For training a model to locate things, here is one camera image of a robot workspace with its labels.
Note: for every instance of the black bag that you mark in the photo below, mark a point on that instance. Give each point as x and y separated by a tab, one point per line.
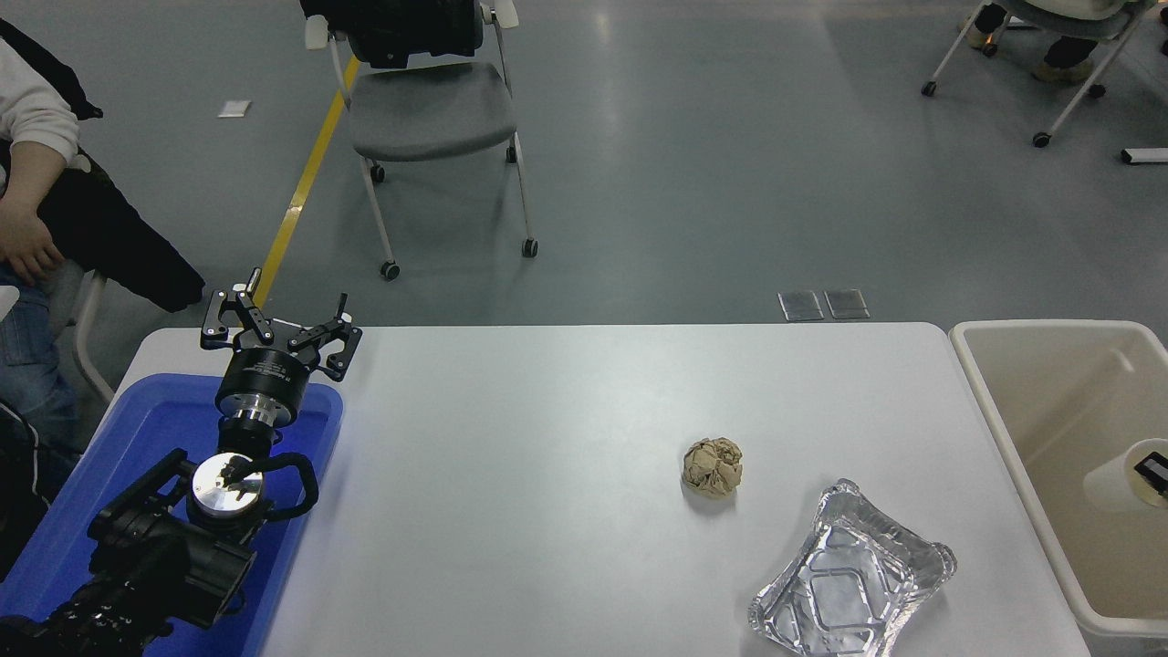
18	493

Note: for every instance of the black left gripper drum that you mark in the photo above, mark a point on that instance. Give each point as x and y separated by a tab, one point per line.
265	376

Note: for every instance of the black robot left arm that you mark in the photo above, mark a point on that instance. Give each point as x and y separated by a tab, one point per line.
164	557

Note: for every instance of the white paper cup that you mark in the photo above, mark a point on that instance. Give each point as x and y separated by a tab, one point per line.
1109	484

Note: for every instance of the grey seat white-frame chair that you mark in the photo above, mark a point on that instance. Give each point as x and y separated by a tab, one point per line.
429	114

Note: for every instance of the person in dark trousers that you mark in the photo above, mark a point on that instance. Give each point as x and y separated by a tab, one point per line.
1063	55

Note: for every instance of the white chair frame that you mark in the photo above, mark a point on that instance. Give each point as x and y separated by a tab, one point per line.
85	342

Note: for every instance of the black jacket on chair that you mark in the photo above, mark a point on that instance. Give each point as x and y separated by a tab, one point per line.
401	27

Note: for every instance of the white paper scrap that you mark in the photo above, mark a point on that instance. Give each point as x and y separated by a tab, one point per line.
234	109

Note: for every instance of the crumpled tan paper ball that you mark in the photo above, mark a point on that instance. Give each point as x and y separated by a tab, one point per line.
712	467

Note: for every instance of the grey floor plate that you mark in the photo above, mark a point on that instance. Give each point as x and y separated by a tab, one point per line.
800	305
847	303

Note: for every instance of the large pale plastic bin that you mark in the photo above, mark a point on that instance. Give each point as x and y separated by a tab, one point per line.
1058	411

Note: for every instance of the white flat bar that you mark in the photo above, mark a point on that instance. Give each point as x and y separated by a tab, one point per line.
1145	155

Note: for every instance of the blue plastic tray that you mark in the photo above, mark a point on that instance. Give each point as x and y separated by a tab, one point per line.
137	438

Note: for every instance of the black garment on lap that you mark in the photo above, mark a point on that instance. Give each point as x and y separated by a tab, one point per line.
119	242

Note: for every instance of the silver foil tray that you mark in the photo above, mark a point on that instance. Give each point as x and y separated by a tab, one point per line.
849	584

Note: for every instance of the person's hand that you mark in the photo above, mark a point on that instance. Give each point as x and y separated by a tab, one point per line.
26	251

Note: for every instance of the white-frame wheeled chair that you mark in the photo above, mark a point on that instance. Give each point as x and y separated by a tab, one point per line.
1095	23

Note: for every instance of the person's forearm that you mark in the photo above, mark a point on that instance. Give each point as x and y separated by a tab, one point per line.
29	175

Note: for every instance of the seated person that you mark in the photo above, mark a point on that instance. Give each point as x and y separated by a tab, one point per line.
32	105

